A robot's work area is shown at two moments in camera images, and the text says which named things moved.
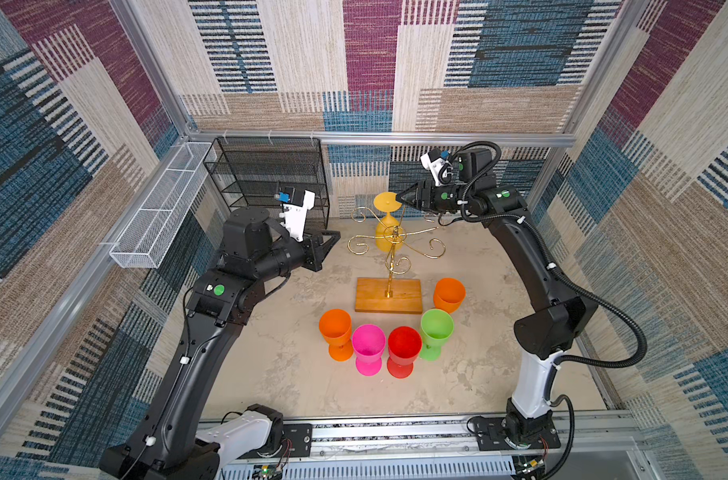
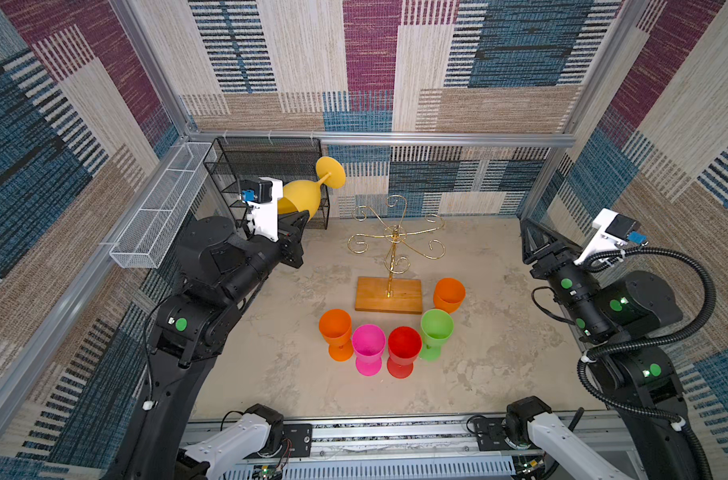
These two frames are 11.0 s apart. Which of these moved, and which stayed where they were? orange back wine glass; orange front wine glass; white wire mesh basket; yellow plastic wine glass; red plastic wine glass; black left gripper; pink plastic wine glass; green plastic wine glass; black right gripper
Moved: black left gripper; black right gripper; yellow plastic wine glass
Stayed: green plastic wine glass; white wire mesh basket; orange front wine glass; pink plastic wine glass; orange back wine glass; red plastic wine glass
